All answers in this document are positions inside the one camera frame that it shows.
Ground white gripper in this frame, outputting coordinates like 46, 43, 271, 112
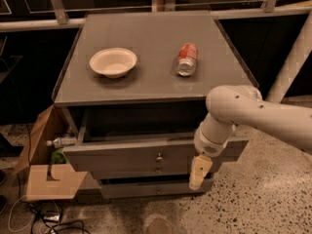
189, 129, 228, 190

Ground clear plastic water bottle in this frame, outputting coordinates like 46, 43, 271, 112
46, 136, 77, 148

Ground white cable on floor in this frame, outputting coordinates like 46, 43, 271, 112
7, 195, 62, 234

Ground grey middle drawer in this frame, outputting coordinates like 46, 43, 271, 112
91, 168, 190, 180

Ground red soda can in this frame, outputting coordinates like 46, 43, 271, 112
175, 43, 198, 77

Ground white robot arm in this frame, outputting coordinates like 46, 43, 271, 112
189, 15, 312, 190

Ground white paper bowl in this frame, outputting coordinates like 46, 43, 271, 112
90, 48, 137, 79

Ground grey top drawer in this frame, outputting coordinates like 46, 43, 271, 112
61, 107, 251, 180

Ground brown cardboard box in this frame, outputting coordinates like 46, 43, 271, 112
14, 105, 87, 202

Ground grey drawer cabinet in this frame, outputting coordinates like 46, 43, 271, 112
54, 11, 256, 188

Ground grey bottom drawer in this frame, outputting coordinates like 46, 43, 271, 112
99, 178, 214, 199

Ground black cables on floor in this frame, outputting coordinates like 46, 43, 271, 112
28, 202, 91, 234

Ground metal railing frame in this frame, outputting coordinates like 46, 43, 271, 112
0, 0, 312, 32

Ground green plastic bag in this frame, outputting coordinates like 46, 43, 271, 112
51, 148, 69, 164

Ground grey drawer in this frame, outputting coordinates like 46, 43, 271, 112
91, 168, 190, 180
99, 178, 214, 199
61, 107, 251, 180

